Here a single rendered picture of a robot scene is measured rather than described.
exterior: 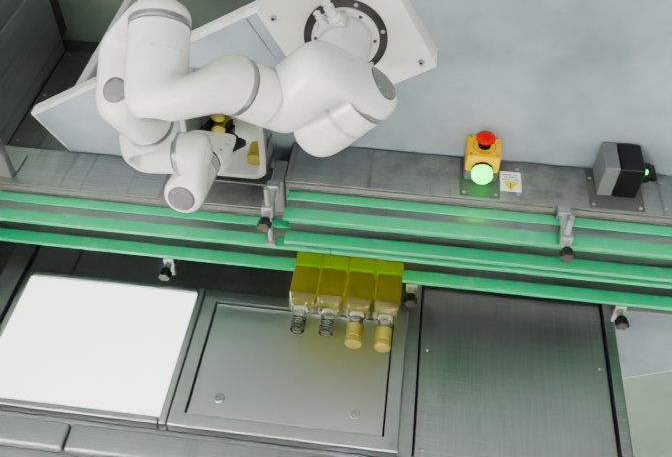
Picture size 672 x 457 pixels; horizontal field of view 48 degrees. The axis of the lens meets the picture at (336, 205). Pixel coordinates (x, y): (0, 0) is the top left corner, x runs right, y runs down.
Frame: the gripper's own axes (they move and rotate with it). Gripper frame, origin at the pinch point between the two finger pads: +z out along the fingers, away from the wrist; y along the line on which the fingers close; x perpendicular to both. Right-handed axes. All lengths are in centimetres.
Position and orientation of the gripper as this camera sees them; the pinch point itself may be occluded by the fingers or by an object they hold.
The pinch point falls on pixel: (219, 128)
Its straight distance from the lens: 164.5
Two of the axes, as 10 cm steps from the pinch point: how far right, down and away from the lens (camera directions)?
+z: 1.1, -5.3, 8.4
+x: 0.7, -8.4, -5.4
